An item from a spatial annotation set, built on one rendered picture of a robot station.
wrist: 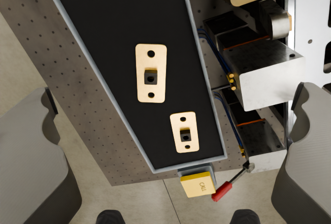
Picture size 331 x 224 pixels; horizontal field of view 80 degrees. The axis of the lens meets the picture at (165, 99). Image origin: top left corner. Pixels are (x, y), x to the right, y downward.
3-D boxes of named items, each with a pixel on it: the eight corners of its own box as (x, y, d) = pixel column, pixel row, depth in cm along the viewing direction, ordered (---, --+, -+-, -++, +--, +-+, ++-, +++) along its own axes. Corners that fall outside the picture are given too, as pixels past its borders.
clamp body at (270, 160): (243, 94, 82) (287, 167, 52) (214, 101, 84) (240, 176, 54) (240, 79, 78) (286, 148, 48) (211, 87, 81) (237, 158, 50)
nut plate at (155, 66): (164, 101, 29) (164, 106, 28) (138, 100, 29) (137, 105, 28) (166, 44, 24) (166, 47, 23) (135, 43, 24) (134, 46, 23)
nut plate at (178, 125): (199, 149, 34) (200, 154, 33) (177, 151, 35) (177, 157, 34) (194, 110, 30) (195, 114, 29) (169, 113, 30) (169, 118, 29)
